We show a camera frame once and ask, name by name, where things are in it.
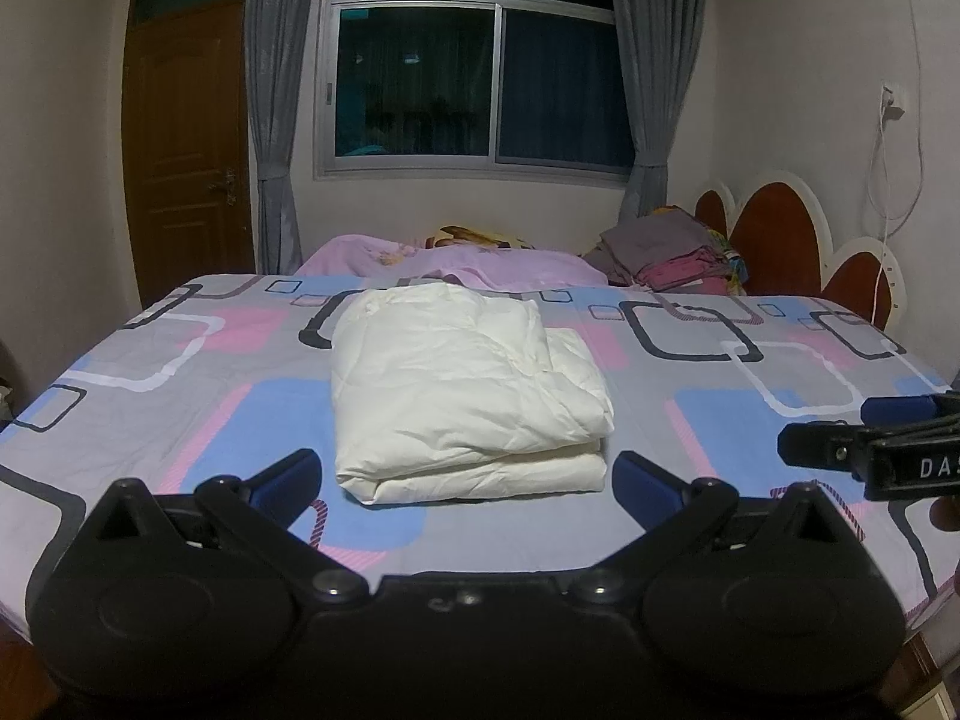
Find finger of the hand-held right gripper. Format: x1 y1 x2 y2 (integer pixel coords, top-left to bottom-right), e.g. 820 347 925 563
859 390 960 437
778 420 875 479

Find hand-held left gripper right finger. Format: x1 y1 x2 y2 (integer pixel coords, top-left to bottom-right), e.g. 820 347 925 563
570 450 856 605

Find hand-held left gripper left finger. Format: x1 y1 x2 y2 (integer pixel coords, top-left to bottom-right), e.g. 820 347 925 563
90 448 370 605

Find white puffy jacket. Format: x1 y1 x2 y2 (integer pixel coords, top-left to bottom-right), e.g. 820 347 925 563
330 281 616 505

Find pink folded clothes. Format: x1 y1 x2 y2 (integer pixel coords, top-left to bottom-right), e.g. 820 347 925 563
637 251 734 293

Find pile of folded clothes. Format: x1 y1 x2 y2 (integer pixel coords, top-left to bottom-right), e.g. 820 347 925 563
598 208 721 284

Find bed with patterned sheet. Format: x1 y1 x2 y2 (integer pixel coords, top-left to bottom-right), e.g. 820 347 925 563
0 274 960 623

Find red and white headboard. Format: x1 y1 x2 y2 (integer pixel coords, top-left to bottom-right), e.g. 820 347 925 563
694 171 908 331

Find pink blanket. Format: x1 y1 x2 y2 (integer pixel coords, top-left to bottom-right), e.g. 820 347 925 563
296 234 608 292

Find yellow printed pillow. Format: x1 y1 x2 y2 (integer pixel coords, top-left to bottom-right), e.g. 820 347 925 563
427 223 537 251

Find brown wooden door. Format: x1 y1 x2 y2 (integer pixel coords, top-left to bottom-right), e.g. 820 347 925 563
122 0 253 308

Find grey curtain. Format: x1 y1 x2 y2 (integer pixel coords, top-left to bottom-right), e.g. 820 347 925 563
246 0 335 275
604 0 710 224

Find sliding window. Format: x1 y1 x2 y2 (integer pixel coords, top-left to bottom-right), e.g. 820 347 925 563
315 0 638 181

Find white charger cable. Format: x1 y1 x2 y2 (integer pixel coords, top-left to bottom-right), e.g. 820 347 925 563
866 109 901 325

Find white air conditioner cable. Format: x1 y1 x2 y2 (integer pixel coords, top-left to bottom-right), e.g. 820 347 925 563
883 0 926 224

